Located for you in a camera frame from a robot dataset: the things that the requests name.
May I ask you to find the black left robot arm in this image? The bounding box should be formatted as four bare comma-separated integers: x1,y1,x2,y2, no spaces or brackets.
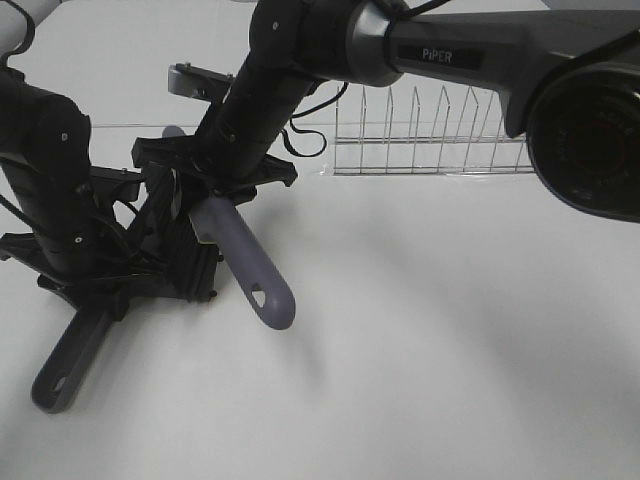
1,1,177,318

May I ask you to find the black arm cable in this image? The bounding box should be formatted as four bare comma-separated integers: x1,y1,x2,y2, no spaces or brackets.
279,79,351,159

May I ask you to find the clear adhesive tape left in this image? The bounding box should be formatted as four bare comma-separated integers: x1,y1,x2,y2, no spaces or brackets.
305,163,335,178

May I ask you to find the grey plastic dustpan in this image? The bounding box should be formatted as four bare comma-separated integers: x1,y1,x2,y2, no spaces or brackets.
30,124,221,415

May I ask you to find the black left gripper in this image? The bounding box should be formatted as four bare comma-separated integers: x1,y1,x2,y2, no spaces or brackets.
0,232,176,321

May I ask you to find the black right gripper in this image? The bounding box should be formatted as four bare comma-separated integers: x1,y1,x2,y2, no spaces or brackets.
132,135,298,203

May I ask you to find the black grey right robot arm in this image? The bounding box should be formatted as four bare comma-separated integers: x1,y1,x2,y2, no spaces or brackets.
132,1,639,222

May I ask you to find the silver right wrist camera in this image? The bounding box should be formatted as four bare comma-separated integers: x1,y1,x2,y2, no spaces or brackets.
168,63,235,104

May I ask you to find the metal wire rack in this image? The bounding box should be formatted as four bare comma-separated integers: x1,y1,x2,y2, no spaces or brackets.
332,83,533,176

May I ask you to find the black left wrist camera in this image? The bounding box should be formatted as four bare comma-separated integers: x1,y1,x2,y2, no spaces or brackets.
90,166,145,202

